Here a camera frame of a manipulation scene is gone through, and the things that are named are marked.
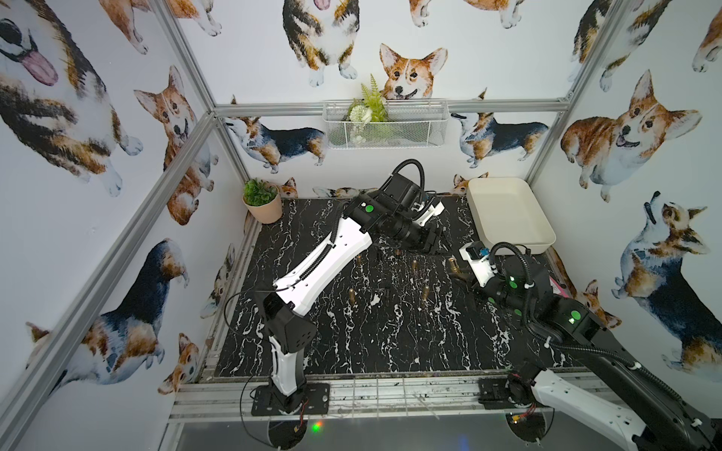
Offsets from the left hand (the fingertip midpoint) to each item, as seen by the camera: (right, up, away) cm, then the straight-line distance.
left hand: (450, 251), depth 66 cm
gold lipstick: (-25, -17, +24) cm, 39 cm away
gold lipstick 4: (-4, -9, +34) cm, 35 cm away
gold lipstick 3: (+1, -3, +1) cm, 4 cm away
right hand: (+1, -5, +2) cm, 6 cm away
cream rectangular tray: (+36, +11, +51) cm, 63 cm away
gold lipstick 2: (-2, -15, +24) cm, 29 cm away
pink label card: (+44, -16, +29) cm, 55 cm away
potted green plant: (-60, +15, +38) cm, 72 cm away
